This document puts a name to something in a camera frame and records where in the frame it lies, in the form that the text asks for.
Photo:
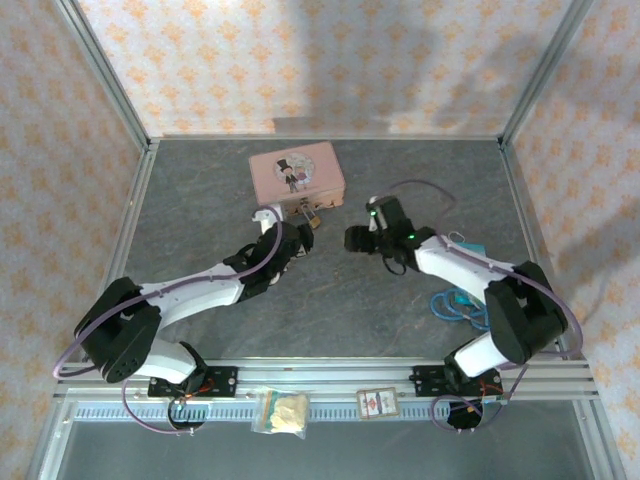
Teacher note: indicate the pink tin box with cartoon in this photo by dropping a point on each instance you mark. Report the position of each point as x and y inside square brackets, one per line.
[270, 175]

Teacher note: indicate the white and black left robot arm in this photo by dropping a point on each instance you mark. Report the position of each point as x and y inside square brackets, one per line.
[200, 295]

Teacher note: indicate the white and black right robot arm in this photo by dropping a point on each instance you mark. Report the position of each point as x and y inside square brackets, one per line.
[450, 260]

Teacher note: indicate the teal card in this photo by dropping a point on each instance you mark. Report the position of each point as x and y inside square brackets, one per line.
[472, 248]

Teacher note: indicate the small card pack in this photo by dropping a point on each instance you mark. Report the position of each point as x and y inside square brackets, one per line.
[377, 402]

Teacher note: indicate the clear plastic bag of snacks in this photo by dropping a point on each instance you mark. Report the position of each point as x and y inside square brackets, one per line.
[287, 412]

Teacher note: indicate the thin aluminium frame rail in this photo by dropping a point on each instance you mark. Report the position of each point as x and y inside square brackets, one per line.
[325, 137]

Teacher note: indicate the wide aluminium frame rail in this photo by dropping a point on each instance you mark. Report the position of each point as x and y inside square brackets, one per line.
[320, 372]

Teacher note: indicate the aluminium side frame rail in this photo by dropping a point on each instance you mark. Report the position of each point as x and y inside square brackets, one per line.
[530, 210]
[125, 235]

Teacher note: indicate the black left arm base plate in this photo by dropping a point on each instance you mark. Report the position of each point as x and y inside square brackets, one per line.
[222, 380]

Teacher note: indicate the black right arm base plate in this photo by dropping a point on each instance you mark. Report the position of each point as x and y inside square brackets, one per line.
[425, 380]

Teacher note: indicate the aluminium frame post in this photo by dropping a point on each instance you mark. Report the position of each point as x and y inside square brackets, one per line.
[105, 70]
[545, 70]

